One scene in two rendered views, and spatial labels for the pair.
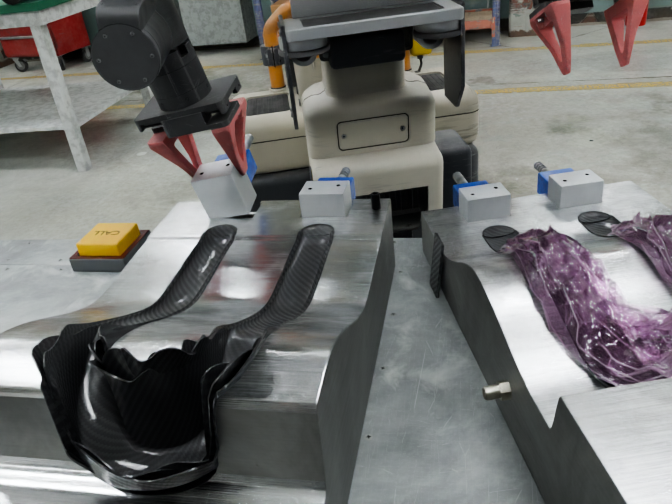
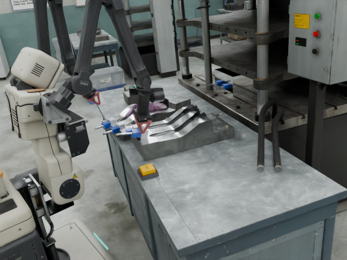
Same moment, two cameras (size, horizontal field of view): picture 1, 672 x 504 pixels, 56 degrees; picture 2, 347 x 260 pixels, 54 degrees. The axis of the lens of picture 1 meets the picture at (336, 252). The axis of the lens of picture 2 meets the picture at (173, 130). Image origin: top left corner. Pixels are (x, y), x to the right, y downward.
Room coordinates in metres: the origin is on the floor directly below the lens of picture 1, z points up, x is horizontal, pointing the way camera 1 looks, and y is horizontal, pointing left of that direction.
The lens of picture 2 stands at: (1.35, 1.50, 1.59)
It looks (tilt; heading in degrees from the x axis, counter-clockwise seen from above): 24 degrees down; 238
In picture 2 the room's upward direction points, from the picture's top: 6 degrees counter-clockwise
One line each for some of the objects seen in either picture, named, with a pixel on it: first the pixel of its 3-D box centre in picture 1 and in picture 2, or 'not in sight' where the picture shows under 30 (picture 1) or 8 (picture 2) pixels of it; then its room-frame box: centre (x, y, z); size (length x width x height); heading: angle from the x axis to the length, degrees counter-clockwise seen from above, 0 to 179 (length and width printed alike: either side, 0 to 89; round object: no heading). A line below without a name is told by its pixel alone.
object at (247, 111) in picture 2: not in sight; (258, 88); (-0.57, -0.24, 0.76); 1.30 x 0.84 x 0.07; 76
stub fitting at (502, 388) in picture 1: (496, 391); not in sight; (0.37, -0.11, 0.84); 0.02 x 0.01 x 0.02; 93
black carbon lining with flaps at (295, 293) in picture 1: (214, 292); (176, 119); (0.44, 0.10, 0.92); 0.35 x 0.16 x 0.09; 166
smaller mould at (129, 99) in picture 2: not in sight; (139, 96); (0.25, -0.67, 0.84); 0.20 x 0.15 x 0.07; 166
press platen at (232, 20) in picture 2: not in sight; (260, 30); (-0.57, -0.23, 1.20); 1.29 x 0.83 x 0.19; 76
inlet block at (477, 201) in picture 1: (471, 195); (113, 130); (0.69, -0.17, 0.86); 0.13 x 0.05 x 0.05; 3
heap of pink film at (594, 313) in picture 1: (632, 269); (146, 107); (0.43, -0.24, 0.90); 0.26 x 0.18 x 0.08; 3
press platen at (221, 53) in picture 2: not in sight; (260, 64); (-0.57, -0.23, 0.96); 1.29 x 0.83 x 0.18; 76
